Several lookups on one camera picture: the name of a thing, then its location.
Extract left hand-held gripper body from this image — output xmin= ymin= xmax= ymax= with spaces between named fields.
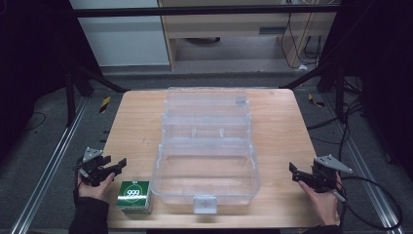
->
xmin=78 ymin=146 xmax=110 ymax=187

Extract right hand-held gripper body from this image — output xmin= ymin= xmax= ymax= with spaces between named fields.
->
xmin=309 ymin=154 xmax=354 ymax=194

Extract person's left hand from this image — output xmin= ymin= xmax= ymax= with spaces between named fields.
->
xmin=77 ymin=171 xmax=117 ymax=201

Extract person's right hand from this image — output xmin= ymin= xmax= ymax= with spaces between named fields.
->
xmin=297 ymin=171 xmax=343 ymax=227

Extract green and white carton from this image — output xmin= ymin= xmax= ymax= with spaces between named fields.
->
xmin=115 ymin=179 xmax=155 ymax=215

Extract yellow and black tape strip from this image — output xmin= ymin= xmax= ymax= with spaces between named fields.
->
xmin=98 ymin=96 xmax=112 ymax=114
xmin=307 ymin=93 xmax=326 ymax=108

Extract black metal stand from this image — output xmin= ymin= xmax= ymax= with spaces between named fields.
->
xmin=62 ymin=60 xmax=131 ymax=129
xmin=278 ymin=60 xmax=348 ymax=124

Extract clear plastic storage box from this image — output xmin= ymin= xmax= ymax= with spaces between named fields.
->
xmin=149 ymin=86 xmax=262 ymax=215

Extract black curtain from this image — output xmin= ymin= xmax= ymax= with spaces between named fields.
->
xmin=0 ymin=0 xmax=102 ymax=165
xmin=319 ymin=0 xmax=413 ymax=181

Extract white cabinet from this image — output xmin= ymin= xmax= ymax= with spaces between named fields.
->
xmin=68 ymin=0 xmax=171 ymax=68

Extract wooden desk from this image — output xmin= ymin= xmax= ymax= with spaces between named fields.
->
xmin=157 ymin=0 xmax=337 ymax=71

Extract aluminium floor rail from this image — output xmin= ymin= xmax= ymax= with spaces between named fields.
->
xmin=10 ymin=97 xmax=90 ymax=234
xmin=320 ymin=93 xmax=406 ymax=234

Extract black floor cable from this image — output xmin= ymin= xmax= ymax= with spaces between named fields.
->
xmin=306 ymin=99 xmax=365 ymax=146
xmin=23 ymin=111 xmax=48 ymax=133

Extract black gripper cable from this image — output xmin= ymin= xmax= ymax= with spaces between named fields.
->
xmin=330 ymin=175 xmax=404 ymax=232

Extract black hanging cables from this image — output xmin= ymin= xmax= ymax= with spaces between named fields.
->
xmin=280 ymin=12 xmax=323 ymax=70

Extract black horizontal frame bar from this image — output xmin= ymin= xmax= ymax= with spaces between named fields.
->
xmin=69 ymin=4 xmax=343 ymax=19

